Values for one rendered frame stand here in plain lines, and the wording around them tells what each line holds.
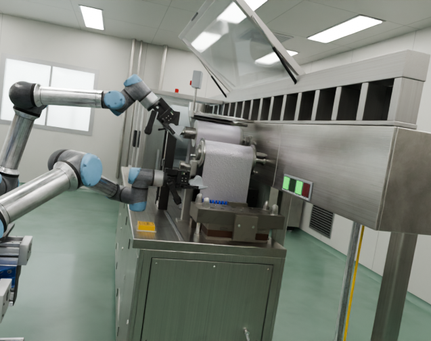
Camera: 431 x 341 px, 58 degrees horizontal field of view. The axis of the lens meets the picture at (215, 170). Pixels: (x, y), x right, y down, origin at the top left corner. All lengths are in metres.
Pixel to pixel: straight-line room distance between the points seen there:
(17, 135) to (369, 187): 1.45
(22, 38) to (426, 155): 6.95
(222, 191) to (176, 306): 0.56
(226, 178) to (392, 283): 0.86
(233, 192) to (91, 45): 5.87
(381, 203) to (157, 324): 1.01
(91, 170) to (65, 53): 6.08
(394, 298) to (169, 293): 0.84
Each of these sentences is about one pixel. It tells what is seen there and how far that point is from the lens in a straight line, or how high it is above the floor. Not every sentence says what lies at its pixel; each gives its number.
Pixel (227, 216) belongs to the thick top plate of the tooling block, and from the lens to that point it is 1.69.
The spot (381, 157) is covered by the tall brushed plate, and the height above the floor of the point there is 1.35.
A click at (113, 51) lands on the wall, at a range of 7.44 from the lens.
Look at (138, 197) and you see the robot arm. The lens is 1.77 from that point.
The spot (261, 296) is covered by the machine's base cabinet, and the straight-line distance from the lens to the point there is 1.80.
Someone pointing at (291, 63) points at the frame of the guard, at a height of 1.70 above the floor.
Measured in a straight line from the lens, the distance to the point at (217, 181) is 1.86.
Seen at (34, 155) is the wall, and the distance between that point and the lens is 7.48.
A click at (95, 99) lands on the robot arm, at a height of 1.42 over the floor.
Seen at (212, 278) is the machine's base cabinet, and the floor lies 0.75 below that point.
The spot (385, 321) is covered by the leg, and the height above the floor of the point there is 0.84.
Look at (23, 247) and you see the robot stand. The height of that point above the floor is 0.76.
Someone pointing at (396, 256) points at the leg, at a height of 1.05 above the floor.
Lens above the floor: 1.34
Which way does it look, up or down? 5 degrees down
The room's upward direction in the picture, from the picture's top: 8 degrees clockwise
